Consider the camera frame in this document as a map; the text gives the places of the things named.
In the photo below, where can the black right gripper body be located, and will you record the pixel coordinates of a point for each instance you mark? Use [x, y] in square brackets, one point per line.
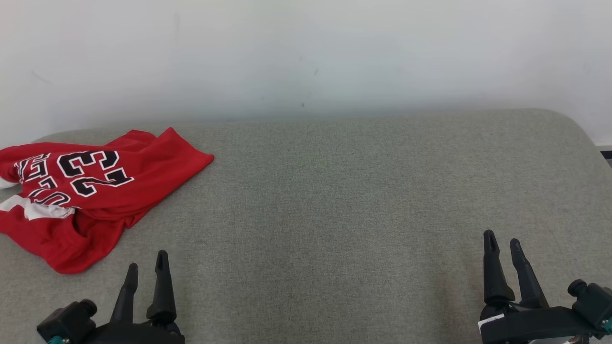
[535, 327]

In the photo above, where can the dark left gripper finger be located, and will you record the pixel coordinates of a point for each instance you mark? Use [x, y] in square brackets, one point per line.
[162, 291]
[125, 301]

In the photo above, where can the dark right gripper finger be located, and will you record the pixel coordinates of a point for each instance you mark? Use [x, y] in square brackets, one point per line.
[530, 286]
[495, 282]

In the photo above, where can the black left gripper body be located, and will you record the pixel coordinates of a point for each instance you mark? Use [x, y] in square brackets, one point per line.
[138, 334]

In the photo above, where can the red jersey with number 23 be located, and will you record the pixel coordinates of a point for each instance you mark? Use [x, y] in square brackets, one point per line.
[158, 162]

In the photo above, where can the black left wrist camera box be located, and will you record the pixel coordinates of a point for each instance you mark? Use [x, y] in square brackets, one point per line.
[67, 322]

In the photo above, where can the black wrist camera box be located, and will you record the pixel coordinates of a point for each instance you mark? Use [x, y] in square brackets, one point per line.
[595, 303]
[67, 322]

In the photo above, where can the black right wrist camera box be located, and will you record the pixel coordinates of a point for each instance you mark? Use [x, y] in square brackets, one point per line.
[595, 303]

